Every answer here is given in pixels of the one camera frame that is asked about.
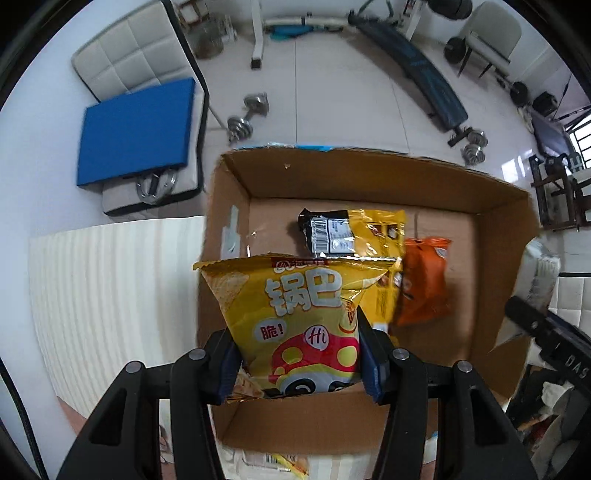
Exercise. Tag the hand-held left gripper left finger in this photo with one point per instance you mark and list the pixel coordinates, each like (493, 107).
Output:
(228, 371)

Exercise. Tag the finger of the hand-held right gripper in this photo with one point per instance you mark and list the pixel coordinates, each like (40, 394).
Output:
(528, 316)

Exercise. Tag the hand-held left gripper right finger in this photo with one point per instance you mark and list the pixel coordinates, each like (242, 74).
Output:
(371, 374)

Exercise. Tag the yellow snack bag red car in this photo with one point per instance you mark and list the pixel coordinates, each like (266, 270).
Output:
(295, 323)

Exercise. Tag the brown cardboard box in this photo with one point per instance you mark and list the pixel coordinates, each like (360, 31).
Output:
(461, 217)

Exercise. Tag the white crumpled bag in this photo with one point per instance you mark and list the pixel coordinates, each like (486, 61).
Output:
(556, 397)

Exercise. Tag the white quilted chair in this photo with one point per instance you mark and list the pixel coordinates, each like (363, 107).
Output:
(129, 46)
(575, 295)

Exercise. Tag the white yellow snack packet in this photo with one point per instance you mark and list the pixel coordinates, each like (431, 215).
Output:
(277, 464)

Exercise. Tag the small orange snack bag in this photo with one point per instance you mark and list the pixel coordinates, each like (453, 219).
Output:
(422, 281)

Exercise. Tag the dark wooden chair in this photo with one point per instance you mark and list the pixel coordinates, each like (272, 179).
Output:
(561, 194)

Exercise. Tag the white ribbed mat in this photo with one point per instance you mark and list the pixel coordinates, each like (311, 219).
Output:
(115, 300)

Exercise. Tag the yellow and black snack bag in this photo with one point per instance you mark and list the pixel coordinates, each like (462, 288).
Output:
(369, 230)

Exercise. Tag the chrome dumbbell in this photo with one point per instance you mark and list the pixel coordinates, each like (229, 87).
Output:
(247, 117)
(473, 145)

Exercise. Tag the black monitor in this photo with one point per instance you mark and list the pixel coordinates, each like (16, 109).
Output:
(549, 134)

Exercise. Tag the black speaker box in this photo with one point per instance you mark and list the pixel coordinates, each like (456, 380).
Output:
(545, 104)

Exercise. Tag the blue foam pad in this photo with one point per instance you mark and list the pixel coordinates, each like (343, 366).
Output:
(134, 134)

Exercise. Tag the dark blue sit-up bench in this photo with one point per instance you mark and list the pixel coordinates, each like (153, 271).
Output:
(415, 64)

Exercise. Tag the black barbell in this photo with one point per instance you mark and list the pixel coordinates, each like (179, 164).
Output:
(455, 48)

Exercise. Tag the beige chair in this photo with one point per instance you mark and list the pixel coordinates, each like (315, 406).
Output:
(491, 27)

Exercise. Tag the glass jar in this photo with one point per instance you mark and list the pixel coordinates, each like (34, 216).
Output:
(213, 39)

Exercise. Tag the blue twist disc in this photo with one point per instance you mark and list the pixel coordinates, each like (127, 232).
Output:
(288, 31)

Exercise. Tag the white exercise frame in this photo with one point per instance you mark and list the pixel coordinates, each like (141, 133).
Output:
(257, 37)

